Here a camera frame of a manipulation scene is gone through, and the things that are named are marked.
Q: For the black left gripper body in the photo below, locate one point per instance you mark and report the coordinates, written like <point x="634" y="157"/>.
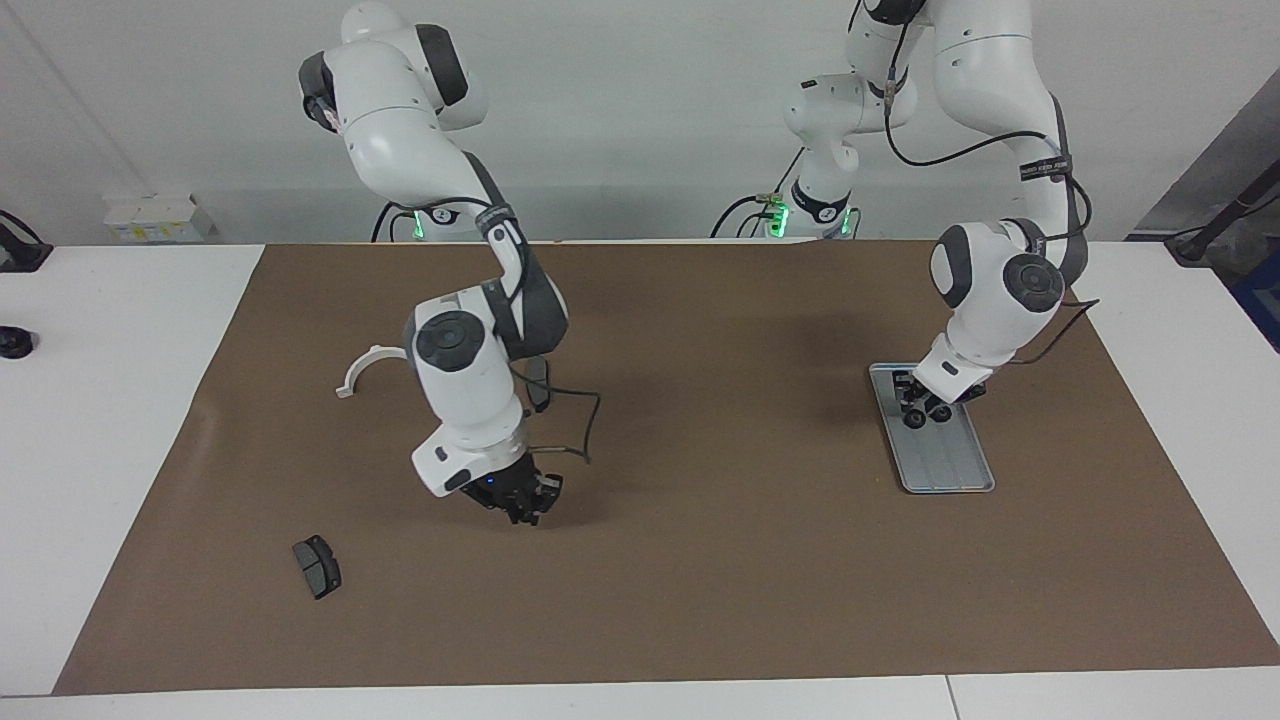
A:
<point x="930" y="388"/>

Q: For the blue box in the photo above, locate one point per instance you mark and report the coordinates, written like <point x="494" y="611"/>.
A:
<point x="1262" y="300"/>

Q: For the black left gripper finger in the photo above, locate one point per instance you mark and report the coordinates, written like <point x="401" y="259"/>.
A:
<point x="940" y="400"/>
<point x="907" y="406"/>

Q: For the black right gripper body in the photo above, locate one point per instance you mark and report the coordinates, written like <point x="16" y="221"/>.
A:
<point x="505" y="485"/>

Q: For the wide dark grey brake pad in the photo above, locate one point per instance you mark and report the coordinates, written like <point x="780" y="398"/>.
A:
<point x="318" y="568"/>

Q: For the black stand leg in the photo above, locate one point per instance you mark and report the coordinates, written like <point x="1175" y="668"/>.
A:
<point x="1220" y="218"/>

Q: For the silver metal tray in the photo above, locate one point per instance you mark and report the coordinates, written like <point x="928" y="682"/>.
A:
<point x="945" y="460"/>

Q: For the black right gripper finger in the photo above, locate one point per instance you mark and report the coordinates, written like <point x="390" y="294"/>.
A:
<point x="540" y="508"/>
<point x="518" y="514"/>

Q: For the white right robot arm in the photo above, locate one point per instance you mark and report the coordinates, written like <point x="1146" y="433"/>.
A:
<point x="465" y="390"/>

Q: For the white semicircular plastic bracket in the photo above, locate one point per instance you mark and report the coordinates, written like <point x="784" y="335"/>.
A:
<point x="358" y="368"/>

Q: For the black clamp mount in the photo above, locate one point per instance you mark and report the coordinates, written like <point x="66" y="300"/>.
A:
<point x="20" y="252"/>

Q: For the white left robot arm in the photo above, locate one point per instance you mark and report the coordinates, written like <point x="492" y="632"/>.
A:
<point x="1000" y="290"/>

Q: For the black round knob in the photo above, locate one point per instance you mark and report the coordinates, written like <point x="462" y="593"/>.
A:
<point x="14" y="343"/>

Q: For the brown table mat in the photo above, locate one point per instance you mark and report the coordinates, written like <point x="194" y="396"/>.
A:
<point x="720" y="580"/>

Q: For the narrow dark grey brake pad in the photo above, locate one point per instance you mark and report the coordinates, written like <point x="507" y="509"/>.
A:
<point x="541" y="392"/>

